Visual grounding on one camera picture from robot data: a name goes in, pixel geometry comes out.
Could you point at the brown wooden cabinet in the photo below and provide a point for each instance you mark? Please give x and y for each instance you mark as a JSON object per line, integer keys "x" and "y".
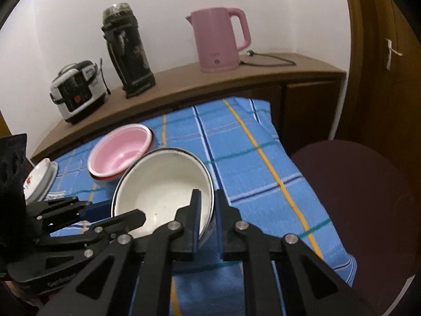
{"x": 184, "y": 82}

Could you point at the white pink-floral plate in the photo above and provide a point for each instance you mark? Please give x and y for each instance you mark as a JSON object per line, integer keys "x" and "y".
{"x": 36, "y": 177}

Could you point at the plain white plate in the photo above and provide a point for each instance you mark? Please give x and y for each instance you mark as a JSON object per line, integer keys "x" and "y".
{"x": 52, "y": 175}

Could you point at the dark maroon round chair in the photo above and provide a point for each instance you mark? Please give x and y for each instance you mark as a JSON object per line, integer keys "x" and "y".
{"x": 355, "y": 204}

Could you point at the blue plaid cloth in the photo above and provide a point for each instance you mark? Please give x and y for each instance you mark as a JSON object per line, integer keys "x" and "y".
{"x": 263, "y": 187}

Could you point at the white enamel bowl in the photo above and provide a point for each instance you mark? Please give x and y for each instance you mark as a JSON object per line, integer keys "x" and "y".
{"x": 164, "y": 184}

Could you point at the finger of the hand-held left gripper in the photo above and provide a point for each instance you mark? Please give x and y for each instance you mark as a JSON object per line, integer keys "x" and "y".
{"x": 95, "y": 210}
{"x": 128, "y": 220}

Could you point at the white rice cooker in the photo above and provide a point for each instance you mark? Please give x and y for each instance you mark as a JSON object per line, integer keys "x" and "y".
{"x": 75, "y": 89}

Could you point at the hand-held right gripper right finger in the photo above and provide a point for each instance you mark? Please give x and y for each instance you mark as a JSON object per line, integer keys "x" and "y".
{"x": 219, "y": 233}

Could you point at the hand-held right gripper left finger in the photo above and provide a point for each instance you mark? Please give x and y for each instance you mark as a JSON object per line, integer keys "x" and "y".
{"x": 196, "y": 219}

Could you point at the pink plastic bowl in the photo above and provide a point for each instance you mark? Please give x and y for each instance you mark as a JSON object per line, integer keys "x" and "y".
{"x": 121, "y": 144}

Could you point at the pink electric kettle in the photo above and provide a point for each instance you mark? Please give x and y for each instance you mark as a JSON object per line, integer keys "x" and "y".
{"x": 217, "y": 42}

